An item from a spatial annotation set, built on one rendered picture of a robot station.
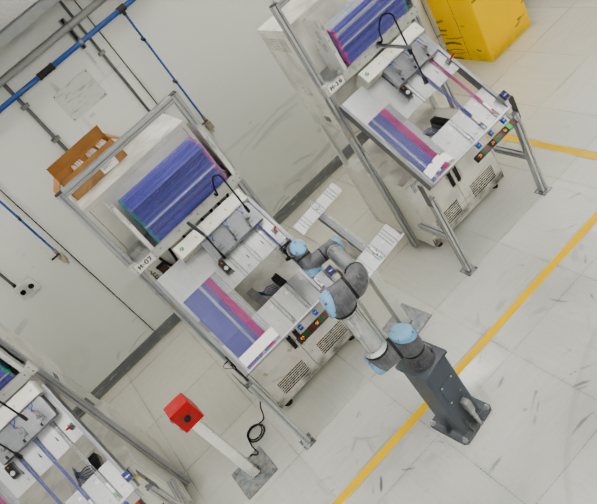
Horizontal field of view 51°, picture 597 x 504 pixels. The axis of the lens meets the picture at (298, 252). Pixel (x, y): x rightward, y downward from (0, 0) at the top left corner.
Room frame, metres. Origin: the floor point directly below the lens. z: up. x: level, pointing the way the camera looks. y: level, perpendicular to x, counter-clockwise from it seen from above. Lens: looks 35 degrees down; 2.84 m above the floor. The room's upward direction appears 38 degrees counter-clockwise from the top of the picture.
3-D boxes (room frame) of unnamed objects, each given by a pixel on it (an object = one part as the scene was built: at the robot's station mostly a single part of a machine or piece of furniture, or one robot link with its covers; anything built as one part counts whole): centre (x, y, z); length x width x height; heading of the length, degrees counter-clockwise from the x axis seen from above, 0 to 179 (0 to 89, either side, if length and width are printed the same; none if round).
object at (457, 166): (3.27, -1.07, 0.65); 1.01 x 0.73 x 1.29; 12
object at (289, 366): (3.14, 0.40, 0.31); 0.70 x 0.65 x 0.62; 102
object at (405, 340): (1.97, -0.14, 0.72); 0.13 x 0.12 x 0.14; 91
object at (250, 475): (2.53, 1.00, 0.39); 0.24 x 0.24 x 0.78; 12
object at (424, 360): (1.97, -0.15, 0.60); 0.15 x 0.15 x 0.10
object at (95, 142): (3.30, 0.49, 1.82); 0.68 x 0.30 x 0.20; 102
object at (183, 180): (3.03, 0.32, 1.52); 0.51 x 0.13 x 0.27; 102
